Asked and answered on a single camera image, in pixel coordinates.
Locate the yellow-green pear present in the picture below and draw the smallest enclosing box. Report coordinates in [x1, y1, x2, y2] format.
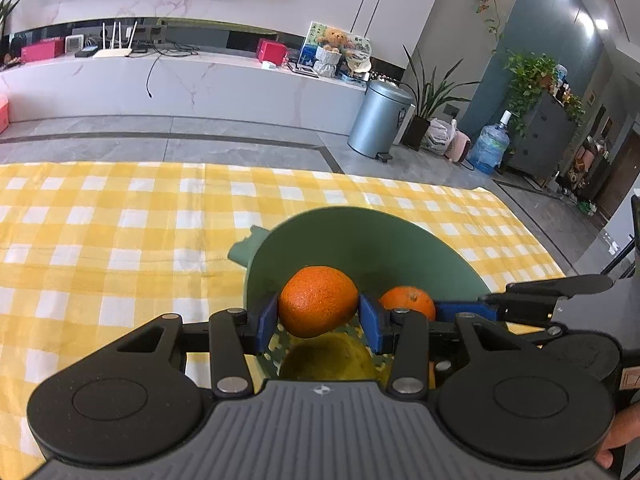
[278, 334, 382, 382]

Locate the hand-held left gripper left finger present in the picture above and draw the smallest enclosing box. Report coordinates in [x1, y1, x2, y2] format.
[116, 292, 279, 398]

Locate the white router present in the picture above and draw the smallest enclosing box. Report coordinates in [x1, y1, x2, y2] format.
[93, 20, 139, 59]

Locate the white plastic bag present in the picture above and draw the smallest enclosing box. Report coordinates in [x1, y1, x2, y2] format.
[421, 118, 458, 156]

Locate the blue water jug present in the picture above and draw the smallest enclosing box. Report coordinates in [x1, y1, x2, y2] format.
[468, 110, 514, 176]

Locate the orange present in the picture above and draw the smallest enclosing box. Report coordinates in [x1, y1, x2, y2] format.
[378, 285, 437, 322]
[278, 265, 360, 339]

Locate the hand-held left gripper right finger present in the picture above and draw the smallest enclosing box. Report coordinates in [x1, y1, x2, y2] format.
[358, 293, 525, 397]

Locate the yellow checkered tablecloth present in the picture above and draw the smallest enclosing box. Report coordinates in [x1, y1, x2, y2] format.
[0, 162, 569, 477]

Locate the red flat box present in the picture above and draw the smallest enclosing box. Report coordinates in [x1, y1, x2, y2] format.
[21, 38, 66, 64]

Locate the leafy green potted plant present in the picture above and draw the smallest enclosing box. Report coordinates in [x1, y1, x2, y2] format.
[502, 51, 560, 136]

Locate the colourful canvas painting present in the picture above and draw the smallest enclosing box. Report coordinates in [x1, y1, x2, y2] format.
[298, 21, 346, 74]

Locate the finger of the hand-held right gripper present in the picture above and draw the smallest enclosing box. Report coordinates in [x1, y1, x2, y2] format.
[505, 274, 614, 299]
[433, 293, 567, 338]

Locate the red square box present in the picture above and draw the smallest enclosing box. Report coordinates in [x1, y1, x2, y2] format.
[256, 39, 288, 64]

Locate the long-leaf potted plant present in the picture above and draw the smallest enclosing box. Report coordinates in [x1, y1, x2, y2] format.
[401, 45, 482, 152]

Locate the green perforated bowl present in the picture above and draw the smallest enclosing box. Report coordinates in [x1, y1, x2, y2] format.
[228, 206, 493, 393]

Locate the black cable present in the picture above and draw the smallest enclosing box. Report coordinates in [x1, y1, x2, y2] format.
[146, 42, 201, 99]

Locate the brown teddy bear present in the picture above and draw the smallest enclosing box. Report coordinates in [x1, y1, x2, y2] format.
[317, 27, 349, 54]

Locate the metal pedal trash can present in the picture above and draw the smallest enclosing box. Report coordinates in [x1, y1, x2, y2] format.
[347, 80, 416, 159]

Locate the grey drawer cabinet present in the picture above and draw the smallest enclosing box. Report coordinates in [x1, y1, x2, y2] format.
[506, 91, 577, 186]

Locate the hanging vine plant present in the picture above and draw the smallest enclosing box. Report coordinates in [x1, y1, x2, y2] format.
[460, 0, 503, 53]

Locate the person's right hand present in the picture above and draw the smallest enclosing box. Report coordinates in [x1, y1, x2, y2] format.
[595, 399, 640, 469]

